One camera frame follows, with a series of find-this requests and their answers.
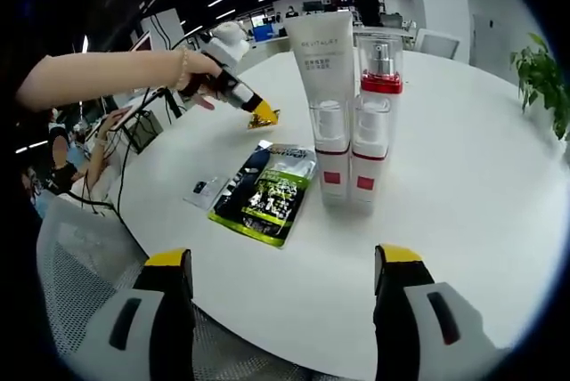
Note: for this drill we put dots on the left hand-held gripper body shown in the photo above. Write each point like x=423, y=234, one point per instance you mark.
x=227, y=45

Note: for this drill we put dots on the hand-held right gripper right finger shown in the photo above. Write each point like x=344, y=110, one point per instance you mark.
x=401, y=332

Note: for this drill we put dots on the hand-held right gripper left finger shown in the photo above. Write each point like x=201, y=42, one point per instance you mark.
x=156, y=332

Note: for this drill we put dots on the gold skincare sachet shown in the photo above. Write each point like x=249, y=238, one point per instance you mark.
x=263, y=122

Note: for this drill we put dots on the white skincare tube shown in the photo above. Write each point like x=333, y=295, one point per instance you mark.
x=318, y=56

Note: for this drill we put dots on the white blue skincare sachet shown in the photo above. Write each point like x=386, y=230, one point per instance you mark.
x=204, y=192

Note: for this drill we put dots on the green black skincare mask packet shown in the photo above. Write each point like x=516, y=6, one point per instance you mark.
x=263, y=198

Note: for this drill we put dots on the small white skincare bottle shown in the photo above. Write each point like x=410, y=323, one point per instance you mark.
x=331, y=176
x=370, y=180

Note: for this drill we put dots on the tall red-collared skincare bottle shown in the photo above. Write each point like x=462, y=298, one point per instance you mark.
x=380, y=85

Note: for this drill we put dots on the person's left hand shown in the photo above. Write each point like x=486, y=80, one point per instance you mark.
x=198, y=71

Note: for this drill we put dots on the blue box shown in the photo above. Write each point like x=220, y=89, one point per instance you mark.
x=263, y=32

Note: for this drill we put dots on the white laptop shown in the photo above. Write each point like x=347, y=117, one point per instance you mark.
x=140, y=42

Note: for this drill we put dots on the grey mesh chair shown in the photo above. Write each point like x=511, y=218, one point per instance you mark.
x=80, y=256

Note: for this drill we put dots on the white office chair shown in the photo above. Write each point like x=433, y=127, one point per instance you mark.
x=438, y=43

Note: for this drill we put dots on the potted green plant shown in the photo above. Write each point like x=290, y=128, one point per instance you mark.
x=543, y=83

